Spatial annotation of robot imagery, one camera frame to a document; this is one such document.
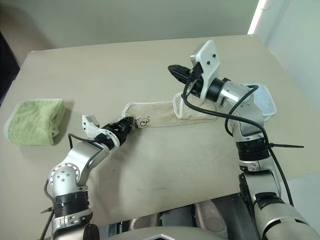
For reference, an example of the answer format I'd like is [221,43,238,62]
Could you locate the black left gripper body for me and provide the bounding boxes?
[101,119,130,147]

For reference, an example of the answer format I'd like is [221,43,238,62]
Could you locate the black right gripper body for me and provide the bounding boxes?
[185,62,205,99]

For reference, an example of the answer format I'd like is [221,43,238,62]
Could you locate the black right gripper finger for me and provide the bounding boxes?
[172,72,189,85]
[167,64,193,76]

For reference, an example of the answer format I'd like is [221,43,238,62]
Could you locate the beige towel with white trim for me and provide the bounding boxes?
[121,91,218,130]

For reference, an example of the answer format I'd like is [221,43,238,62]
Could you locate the light blue towel white trim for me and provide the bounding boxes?
[242,82,278,122]

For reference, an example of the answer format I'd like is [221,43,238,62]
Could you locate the folded green towel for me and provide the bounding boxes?
[3,98,67,146]

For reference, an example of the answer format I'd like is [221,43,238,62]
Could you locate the dark robot torso base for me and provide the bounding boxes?
[98,193,254,240]

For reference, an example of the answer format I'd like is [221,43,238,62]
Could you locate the black zip tie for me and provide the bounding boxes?
[265,141,305,150]

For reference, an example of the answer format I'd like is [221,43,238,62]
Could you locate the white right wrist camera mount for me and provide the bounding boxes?
[189,39,221,101]

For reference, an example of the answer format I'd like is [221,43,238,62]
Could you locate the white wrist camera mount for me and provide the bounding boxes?
[81,114,119,146]
[189,39,221,101]

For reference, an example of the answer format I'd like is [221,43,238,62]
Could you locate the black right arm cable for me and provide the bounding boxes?
[181,67,295,207]

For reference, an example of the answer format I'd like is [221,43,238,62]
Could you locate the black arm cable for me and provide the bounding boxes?
[181,67,295,207]
[67,133,106,151]

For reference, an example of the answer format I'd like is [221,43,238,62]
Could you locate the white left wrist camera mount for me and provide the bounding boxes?
[81,114,119,146]

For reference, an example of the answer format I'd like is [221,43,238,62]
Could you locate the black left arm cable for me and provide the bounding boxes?
[67,133,106,151]

